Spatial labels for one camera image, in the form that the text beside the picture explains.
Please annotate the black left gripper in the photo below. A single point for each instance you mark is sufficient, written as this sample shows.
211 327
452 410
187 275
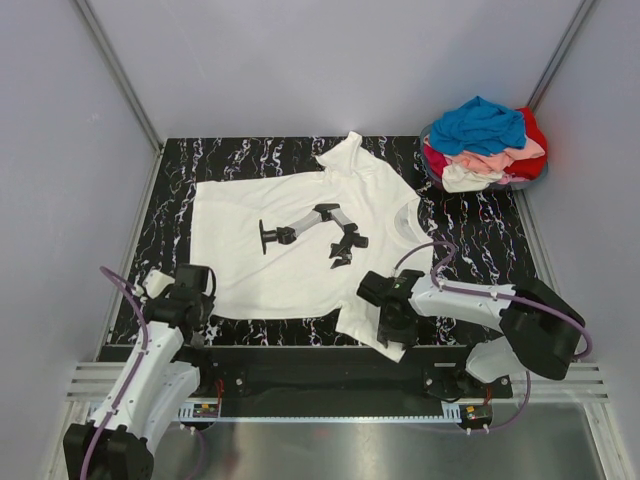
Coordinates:
208 306

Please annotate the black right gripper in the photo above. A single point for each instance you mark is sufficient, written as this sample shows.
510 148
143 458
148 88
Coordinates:
407 336

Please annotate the white printed t-shirt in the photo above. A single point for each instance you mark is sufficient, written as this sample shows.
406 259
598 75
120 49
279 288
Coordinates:
300 280

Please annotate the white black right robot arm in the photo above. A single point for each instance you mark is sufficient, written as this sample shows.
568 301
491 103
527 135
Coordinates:
539 332

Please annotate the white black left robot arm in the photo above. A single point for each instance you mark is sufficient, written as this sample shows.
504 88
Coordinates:
163 370

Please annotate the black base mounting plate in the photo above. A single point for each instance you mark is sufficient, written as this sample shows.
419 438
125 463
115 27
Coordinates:
326 375

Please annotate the cream t-shirt in basket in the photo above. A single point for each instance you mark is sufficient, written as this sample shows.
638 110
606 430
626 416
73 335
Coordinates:
458 179

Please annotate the magenta t-shirt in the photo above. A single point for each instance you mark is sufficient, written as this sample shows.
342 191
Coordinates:
437 161

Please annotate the pink t-shirt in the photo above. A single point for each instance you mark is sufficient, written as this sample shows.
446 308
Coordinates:
486 163

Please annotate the grey laundry basket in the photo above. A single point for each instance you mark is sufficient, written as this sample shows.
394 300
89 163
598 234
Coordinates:
511 186

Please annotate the red t-shirt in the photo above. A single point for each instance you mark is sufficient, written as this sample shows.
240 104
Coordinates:
529 162

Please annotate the blue t-shirt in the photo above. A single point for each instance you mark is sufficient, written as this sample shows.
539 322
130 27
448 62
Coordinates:
478 126

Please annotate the white slotted cable duct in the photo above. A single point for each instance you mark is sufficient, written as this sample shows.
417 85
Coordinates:
243 410

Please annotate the aluminium frame post left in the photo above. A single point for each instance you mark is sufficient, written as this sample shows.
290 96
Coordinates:
99 36

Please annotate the aluminium frame post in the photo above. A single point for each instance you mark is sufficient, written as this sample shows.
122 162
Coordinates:
577 24
99 36

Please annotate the aluminium frame post right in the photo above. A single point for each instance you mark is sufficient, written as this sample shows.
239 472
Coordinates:
577 24

